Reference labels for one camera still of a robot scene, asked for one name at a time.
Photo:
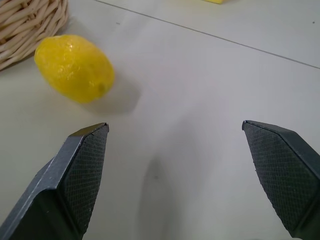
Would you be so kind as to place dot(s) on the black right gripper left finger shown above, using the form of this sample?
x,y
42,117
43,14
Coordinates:
x,y
62,185

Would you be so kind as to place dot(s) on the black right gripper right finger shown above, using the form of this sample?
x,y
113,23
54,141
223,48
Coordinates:
x,y
285,175

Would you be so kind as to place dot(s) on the woven wicker basket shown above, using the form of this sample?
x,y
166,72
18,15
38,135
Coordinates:
x,y
27,27

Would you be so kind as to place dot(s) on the yellow lemon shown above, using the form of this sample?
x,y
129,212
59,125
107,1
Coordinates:
x,y
75,68

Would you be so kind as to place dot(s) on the yellow flat object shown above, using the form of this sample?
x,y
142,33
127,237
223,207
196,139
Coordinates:
x,y
217,1

